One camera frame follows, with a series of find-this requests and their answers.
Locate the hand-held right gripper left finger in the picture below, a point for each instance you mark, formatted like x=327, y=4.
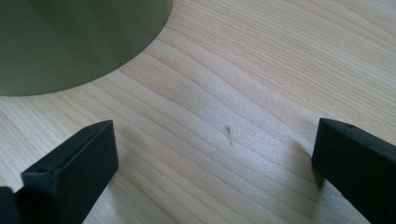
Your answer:
x=77, y=168

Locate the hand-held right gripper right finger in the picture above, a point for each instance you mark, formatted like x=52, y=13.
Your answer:
x=358, y=165

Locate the green plastic bin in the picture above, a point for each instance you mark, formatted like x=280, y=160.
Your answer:
x=62, y=43

